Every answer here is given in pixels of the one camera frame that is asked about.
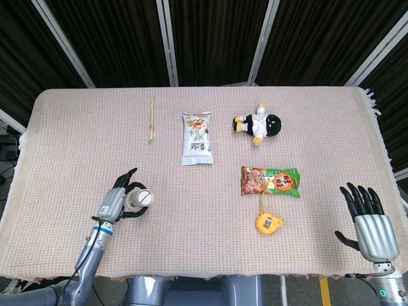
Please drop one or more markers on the pink woven tablecloth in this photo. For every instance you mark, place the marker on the pink woven tablecloth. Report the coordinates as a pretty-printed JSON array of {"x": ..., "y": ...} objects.
[{"x": 204, "y": 153}]

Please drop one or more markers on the white paper cup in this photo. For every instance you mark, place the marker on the white paper cup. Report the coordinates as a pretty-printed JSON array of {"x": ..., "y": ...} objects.
[{"x": 141, "y": 199}]

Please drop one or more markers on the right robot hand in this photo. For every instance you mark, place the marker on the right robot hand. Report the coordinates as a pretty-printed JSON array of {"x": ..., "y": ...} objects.
[{"x": 373, "y": 232}]

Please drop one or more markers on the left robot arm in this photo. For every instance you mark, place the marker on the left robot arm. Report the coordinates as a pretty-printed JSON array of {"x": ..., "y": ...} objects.
[{"x": 86, "y": 258}]

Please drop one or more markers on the black and white plush doll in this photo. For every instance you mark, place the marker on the black and white plush doll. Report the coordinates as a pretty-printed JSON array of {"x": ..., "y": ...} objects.
[{"x": 259, "y": 123}]

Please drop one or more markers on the green and orange snack packet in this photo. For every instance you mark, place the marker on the green and orange snack packet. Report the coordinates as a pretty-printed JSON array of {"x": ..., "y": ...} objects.
[{"x": 271, "y": 181}]

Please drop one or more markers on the yellow tape measure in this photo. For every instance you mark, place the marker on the yellow tape measure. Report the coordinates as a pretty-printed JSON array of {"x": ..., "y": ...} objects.
[{"x": 267, "y": 223}]

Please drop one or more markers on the wrapped wooden chopsticks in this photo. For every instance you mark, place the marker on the wrapped wooden chopsticks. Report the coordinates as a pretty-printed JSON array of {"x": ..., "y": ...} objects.
[{"x": 150, "y": 120}]

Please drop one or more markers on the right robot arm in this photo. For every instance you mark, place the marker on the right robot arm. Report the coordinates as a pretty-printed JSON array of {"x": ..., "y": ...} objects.
[{"x": 385, "y": 282}]

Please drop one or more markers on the white snack packet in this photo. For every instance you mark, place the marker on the white snack packet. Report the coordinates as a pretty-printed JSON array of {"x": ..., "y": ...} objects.
[{"x": 196, "y": 139}]

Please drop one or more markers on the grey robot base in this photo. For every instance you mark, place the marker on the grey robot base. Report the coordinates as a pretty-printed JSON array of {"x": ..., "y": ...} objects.
[{"x": 196, "y": 290}]

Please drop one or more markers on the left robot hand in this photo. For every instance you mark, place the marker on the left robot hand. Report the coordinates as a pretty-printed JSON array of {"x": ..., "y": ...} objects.
[{"x": 118, "y": 197}]

